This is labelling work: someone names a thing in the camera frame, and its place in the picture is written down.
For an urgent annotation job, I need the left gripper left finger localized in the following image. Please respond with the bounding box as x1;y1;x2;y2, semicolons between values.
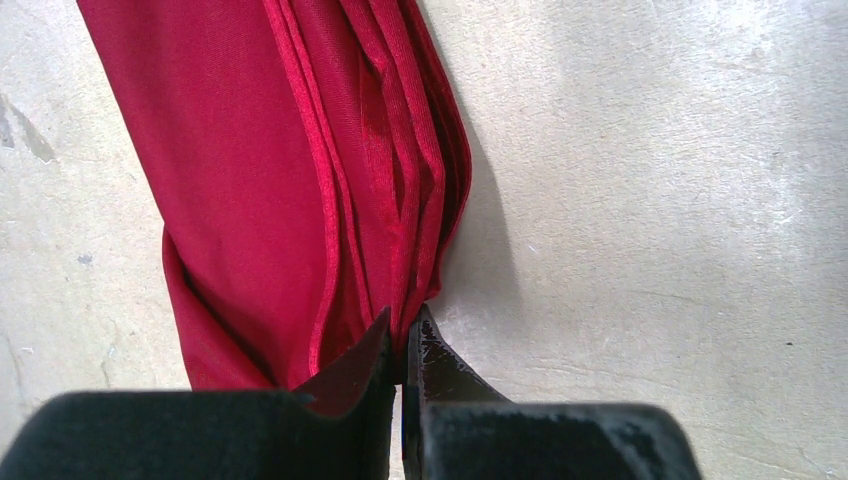
1;312;395;479

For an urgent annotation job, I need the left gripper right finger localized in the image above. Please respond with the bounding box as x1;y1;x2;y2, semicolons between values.
402;307;702;479

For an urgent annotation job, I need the red cloth napkin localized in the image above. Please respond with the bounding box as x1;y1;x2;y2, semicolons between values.
79;1;471;389

